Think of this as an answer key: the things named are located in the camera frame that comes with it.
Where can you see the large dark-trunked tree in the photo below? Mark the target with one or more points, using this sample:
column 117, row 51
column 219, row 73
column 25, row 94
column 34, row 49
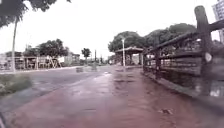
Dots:
column 10, row 10

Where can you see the low buildings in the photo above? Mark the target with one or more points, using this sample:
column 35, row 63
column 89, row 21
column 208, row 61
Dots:
column 71, row 59

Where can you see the grey pavement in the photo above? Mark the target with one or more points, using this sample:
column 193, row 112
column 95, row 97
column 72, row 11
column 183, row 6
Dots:
column 50, row 81

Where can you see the pale lamp pole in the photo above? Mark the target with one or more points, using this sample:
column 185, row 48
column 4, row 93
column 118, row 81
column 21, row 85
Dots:
column 123, row 53

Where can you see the red paved path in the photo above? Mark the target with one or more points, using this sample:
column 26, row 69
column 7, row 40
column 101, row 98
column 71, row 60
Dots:
column 110, row 100

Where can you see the low planted bed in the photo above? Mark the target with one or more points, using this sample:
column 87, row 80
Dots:
column 13, row 83

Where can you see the roofed shelter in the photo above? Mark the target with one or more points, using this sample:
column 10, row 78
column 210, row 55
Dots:
column 129, row 50

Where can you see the small round tree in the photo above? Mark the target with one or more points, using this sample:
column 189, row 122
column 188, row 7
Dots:
column 86, row 52

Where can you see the tall pale building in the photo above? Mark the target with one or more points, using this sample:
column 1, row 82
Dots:
column 219, row 13

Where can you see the dark wooden fence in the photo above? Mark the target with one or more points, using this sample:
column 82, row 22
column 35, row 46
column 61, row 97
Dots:
column 200, row 26

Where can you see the grey kerb strip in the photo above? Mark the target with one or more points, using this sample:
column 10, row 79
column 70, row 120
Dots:
column 186, row 91

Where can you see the water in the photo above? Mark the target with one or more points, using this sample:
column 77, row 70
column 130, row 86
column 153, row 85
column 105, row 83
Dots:
column 216, row 88

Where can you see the group of trees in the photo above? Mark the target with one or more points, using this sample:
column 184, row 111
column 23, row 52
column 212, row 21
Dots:
column 130, row 39

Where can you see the broad green tree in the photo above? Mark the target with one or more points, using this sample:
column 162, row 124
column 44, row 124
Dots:
column 51, row 48

